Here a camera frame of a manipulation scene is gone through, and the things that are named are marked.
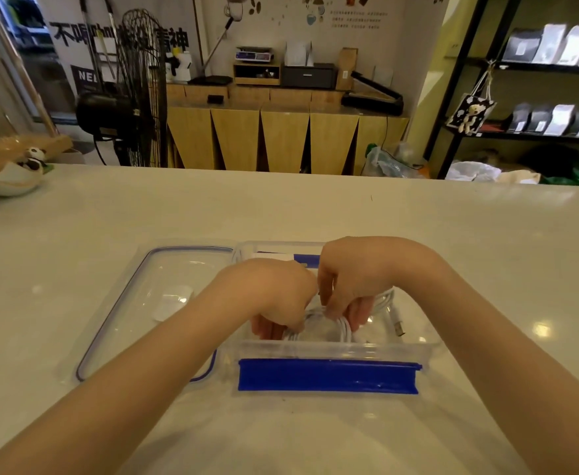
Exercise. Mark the person's left hand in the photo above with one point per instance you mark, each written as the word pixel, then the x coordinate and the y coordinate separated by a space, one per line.
pixel 274 291

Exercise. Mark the person's right hand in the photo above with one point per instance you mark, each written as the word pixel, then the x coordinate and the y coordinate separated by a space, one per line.
pixel 368 267

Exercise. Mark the clear box with blue clips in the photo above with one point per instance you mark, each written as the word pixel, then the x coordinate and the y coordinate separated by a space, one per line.
pixel 329 375

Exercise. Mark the clear lid with blue seal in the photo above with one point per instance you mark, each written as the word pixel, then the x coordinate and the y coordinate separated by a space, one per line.
pixel 171 272

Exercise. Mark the person's left forearm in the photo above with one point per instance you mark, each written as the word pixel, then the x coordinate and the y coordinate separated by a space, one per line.
pixel 96 390

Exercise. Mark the person's right forearm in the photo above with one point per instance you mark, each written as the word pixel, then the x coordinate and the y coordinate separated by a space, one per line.
pixel 517 366

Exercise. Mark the brown cardboard box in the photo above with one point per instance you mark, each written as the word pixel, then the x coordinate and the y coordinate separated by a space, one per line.
pixel 346 66

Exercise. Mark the small wooden shelf box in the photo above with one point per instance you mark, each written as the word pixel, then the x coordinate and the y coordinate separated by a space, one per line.
pixel 256 82

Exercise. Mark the clear plastic bag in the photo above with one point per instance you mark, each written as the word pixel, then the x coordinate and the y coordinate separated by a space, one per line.
pixel 386 165

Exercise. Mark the black metal shelf rack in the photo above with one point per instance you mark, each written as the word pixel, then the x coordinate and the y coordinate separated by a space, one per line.
pixel 443 158

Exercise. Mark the white plastic bag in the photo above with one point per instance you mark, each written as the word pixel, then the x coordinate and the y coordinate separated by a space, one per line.
pixel 472 172

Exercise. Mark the wooden counter cabinet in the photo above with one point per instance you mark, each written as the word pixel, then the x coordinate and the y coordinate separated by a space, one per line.
pixel 284 138

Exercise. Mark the black bag sealer machine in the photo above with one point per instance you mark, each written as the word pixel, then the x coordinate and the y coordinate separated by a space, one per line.
pixel 373 103

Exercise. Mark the beige bag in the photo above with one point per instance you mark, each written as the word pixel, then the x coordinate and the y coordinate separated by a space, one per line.
pixel 517 178

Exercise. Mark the hanging bag with teddy bear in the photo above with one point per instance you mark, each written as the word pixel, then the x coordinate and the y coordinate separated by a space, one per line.
pixel 472 116

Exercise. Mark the black printer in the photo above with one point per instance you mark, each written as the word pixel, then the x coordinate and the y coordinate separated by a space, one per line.
pixel 309 76

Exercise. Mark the black bag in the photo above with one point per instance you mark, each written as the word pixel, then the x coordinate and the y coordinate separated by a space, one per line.
pixel 551 160

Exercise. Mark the desk lamp black base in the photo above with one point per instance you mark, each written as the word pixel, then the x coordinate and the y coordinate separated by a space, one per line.
pixel 210 80

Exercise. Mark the white paper stand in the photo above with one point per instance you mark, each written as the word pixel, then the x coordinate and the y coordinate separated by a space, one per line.
pixel 297 54

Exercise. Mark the digital weighing scale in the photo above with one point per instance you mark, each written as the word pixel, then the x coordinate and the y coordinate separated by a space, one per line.
pixel 254 55

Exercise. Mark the white bottle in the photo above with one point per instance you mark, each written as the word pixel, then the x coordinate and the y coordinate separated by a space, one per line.
pixel 184 69

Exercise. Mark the black floor fan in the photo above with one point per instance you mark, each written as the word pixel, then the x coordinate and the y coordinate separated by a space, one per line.
pixel 101 116

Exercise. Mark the small panda figurine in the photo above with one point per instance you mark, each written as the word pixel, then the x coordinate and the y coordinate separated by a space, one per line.
pixel 35 158

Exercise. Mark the white ceramic dish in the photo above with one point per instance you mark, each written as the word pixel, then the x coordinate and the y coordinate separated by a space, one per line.
pixel 7 183

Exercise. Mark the rows of coffee bags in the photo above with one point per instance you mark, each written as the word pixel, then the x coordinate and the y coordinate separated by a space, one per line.
pixel 554 44

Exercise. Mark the grey banner black lettering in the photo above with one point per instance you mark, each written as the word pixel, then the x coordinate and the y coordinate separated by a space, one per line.
pixel 180 14

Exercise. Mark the folding metal hand truck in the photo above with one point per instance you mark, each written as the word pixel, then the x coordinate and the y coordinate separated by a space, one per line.
pixel 104 49

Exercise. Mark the illustrated coffee wall poster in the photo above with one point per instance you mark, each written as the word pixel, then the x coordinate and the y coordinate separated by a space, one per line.
pixel 269 24

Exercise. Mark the glass display case wooden frame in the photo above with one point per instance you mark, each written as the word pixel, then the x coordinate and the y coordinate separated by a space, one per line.
pixel 2 153

